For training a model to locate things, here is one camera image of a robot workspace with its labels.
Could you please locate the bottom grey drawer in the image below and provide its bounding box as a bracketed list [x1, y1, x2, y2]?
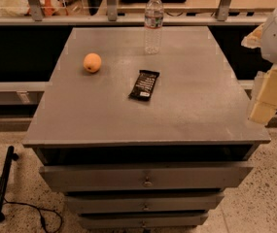
[79, 212, 208, 229]

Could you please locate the grey drawer cabinet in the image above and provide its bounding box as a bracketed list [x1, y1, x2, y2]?
[24, 27, 269, 229]

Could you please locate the clear plastic water bottle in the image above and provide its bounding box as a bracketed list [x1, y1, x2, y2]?
[144, 0, 164, 54]

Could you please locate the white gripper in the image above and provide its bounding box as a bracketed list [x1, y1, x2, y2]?
[241, 7, 277, 125]

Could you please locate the black floor cable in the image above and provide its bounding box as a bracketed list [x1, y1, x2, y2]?
[0, 175, 63, 233]

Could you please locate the grey metal rail frame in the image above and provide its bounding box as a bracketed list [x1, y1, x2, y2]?
[0, 0, 277, 25]

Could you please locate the grey drawer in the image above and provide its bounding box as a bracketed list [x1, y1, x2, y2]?
[40, 161, 253, 192]
[79, 212, 208, 229]
[66, 192, 224, 214]

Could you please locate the black stand leg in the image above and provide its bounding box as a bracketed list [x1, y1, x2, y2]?
[0, 146, 18, 222]

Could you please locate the orange fruit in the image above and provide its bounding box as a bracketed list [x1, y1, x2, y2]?
[84, 53, 102, 73]

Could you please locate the middle grey drawer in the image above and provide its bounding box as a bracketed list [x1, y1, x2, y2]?
[66, 192, 224, 214]

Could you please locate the black snack bar wrapper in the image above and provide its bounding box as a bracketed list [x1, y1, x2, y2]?
[128, 70, 160, 101]

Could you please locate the top grey drawer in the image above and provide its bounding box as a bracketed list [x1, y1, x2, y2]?
[40, 161, 253, 192]

